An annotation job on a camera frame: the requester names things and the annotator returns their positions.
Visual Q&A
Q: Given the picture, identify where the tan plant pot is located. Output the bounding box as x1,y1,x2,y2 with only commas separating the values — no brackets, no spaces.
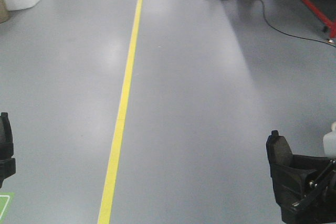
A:
0,0,10,23

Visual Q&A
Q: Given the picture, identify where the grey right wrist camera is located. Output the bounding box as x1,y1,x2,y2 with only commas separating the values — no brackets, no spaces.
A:
323,122,335,158

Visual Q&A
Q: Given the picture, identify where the black floor cable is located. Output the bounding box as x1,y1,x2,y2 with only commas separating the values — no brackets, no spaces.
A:
228,0,336,49

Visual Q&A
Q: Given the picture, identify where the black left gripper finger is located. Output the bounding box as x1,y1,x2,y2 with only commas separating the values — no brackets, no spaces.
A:
1,143,16,187

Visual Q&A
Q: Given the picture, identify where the grey brake pad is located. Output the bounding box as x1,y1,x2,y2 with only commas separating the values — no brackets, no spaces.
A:
1,112,14,160
266,130,293,166

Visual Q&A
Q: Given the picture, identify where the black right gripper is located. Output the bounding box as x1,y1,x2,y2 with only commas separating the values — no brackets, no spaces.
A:
269,155,335,223

